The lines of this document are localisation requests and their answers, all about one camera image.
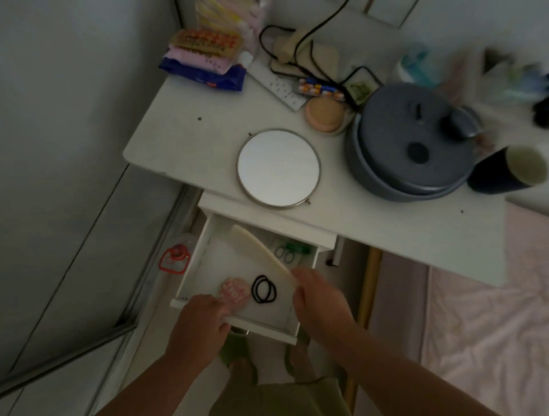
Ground green patterned sachet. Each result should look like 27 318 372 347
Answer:
345 77 381 107

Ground person's left hand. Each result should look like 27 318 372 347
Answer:
165 293 232 369

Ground round metal-rimmed mirror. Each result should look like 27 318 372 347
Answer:
234 127 323 211

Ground person's right forearm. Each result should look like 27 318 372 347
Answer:
330 323 503 416

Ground orange patterned packet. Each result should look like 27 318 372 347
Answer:
169 27 244 59

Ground wooden bed frame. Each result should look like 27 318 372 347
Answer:
342 247 383 413

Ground white rod black tip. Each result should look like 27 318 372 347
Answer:
325 237 347 268

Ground black hair tie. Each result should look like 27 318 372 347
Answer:
250 274 279 306

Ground white drawer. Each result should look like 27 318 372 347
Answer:
170 214 321 346

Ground dark cup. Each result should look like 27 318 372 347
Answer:
466 145 549 196

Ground pink packet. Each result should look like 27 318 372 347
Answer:
164 45 236 74

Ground clear storage box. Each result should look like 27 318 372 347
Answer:
445 42 549 126

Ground pink mattress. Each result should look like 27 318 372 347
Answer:
419 205 549 416

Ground pill blister pack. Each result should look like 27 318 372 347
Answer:
295 77 347 102

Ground water bottle red handle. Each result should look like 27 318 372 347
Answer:
157 233 203 276

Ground green shorts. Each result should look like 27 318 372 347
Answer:
209 376 353 416

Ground green scissors package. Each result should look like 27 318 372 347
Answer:
270 241 312 265

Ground white wardrobe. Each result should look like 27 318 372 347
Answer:
0 0 203 400

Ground white bedside table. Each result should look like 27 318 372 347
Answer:
122 25 511 289

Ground blue packet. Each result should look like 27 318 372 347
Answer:
158 57 248 93

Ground person's right hand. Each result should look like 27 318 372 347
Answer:
291 266 357 349

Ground wall switch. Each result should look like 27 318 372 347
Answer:
363 0 420 27

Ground pink round box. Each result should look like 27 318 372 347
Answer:
217 276 252 307

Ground grey rice cooker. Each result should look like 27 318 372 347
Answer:
343 82 482 203

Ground beige device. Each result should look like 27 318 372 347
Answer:
269 27 340 79

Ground stack of yellow packets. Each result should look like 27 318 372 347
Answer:
194 0 268 34

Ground person's left forearm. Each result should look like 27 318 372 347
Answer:
96 351 212 416

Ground white power strip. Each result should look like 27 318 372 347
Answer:
243 59 308 113

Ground black cable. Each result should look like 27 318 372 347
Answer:
258 0 385 108

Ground beige comb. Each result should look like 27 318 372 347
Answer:
229 224 302 289

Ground peach round compact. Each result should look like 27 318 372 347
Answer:
304 96 355 136

